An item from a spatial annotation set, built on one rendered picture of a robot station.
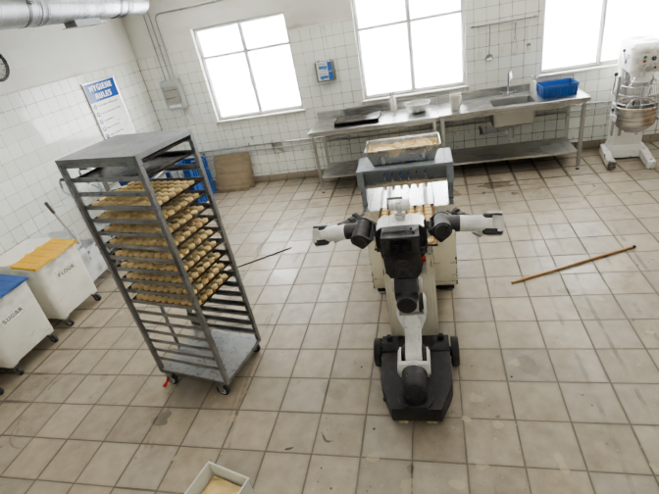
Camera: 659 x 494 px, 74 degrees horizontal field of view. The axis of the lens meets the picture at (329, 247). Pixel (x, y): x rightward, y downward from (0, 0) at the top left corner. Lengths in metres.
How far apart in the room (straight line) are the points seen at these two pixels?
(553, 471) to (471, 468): 0.41
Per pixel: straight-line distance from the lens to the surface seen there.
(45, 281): 4.86
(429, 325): 3.21
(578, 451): 2.93
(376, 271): 3.78
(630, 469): 2.94
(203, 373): 3.45
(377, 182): 3.47
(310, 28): 6.53
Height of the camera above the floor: 2.32
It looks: 29 degrees down
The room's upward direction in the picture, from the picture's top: 11 degrees counter-clockwise
